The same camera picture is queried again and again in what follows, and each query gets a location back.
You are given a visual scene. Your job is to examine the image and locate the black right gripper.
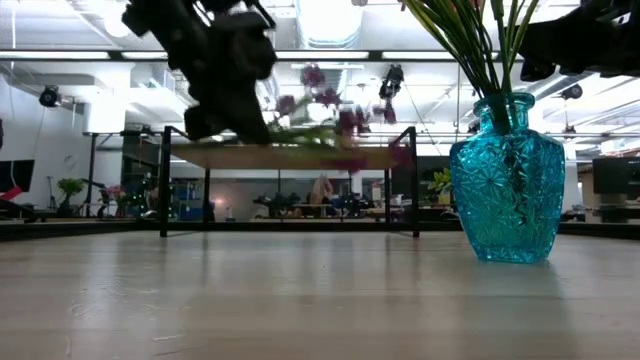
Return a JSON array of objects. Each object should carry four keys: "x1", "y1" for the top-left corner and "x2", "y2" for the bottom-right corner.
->
[{"x1": 519, "y1": 0, "x2": 640, "y2": 82}]

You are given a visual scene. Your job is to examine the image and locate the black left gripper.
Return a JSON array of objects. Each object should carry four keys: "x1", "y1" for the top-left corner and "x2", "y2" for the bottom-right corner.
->
[{"x1": 167, "y1": 17, "x2": 278, "y2": 144}]

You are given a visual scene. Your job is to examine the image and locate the purple flower stem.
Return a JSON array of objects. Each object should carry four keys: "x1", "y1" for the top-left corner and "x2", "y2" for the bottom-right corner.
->
[{"x1": 264, "y1": 63, "x2": 416, "y2": 174}]

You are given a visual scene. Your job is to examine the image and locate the orange flower stem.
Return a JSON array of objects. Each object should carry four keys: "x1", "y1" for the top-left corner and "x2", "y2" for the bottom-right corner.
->
[{"x1": 402, "y1": 0, "x2": 501, "y2": 101}]

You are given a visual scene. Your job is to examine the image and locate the teal cut glass vase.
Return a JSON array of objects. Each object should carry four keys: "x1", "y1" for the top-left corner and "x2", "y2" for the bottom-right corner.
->
[{"x1": 449, "y1": 91, "x2": 566, "y2": 265}]

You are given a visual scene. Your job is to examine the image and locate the wooden shelf black metal legs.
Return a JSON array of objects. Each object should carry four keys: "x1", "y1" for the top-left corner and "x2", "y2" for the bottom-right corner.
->
[{"x1": 158, "y1": 125, "x2": 420, "y2": 239}]

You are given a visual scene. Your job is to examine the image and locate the person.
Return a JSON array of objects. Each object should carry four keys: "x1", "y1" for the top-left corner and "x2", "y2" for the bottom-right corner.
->
[{"x1": 309, "y1": 174, "x2": 336, "y2": 206}]

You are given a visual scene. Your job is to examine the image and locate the small green potted plant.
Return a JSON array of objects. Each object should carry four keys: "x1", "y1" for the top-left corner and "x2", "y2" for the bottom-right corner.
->
[{"x1": 425, "y1": 167, "x2": 452, "y2": 207}]

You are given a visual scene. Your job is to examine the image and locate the green plant on workbench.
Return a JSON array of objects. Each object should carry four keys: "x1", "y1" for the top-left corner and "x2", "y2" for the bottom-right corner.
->
[{"x1": 57, "y1": 177, "x2": 86, "y2": 216}]

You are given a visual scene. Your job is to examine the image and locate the black monitor red stripe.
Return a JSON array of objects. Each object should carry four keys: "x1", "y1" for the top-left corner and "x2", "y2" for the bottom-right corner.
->
[{"x1": 0, "y1": 159, "x2": 36, "y2": 201}]

